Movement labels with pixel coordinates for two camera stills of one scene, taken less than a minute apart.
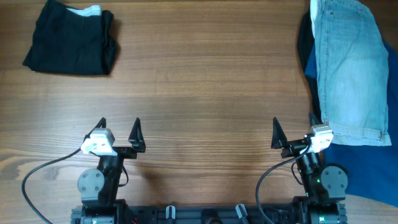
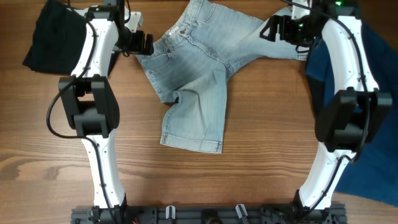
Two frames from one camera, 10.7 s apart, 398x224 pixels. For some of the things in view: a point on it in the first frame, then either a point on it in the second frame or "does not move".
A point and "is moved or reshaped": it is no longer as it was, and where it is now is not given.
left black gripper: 135,139 to 137,48
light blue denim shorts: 352,58 is moved or reshaped
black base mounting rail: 211,214 does not move
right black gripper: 280,140 to 284,21
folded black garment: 73,40 does not move
